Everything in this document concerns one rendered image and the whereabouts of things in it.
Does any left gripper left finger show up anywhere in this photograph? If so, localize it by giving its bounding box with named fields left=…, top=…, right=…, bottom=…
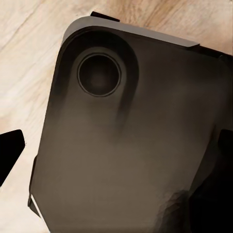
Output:
left=0, top=129, right=25, bottom=188

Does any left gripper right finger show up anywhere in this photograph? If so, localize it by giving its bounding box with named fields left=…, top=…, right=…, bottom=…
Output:
left=217, top=129, right=233, bottom=168

